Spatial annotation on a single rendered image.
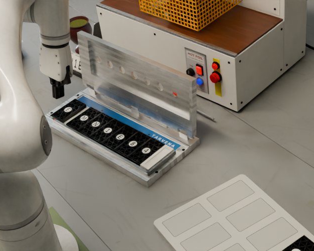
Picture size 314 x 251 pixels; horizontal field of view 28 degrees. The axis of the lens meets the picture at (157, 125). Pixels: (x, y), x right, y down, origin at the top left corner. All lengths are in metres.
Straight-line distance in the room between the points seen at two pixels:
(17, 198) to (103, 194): 0.46
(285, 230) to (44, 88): 0.94
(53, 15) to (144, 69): 0.28
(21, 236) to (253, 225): 0.54
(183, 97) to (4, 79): 0.64
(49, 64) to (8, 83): 0.68
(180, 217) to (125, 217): 0.13
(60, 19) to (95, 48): 0.17
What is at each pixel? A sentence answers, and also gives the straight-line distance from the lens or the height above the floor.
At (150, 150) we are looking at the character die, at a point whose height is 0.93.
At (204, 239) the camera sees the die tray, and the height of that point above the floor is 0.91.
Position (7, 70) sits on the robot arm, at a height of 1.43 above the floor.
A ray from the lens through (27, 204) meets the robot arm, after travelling 1.19.
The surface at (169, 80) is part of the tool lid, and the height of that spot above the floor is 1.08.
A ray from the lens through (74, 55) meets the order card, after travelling 2.05.
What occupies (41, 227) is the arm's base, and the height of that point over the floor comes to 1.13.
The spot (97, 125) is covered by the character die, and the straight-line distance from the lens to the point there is 1.77.
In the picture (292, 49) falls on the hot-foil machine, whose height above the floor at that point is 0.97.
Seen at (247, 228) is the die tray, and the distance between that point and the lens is 1.47.
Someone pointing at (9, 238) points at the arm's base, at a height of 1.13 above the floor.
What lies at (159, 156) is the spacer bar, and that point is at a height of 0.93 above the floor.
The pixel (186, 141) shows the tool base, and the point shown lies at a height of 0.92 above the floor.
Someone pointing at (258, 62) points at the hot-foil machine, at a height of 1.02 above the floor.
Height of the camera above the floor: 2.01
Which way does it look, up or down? 39 degrees down
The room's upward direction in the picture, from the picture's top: 9 degrees counter-clockwise
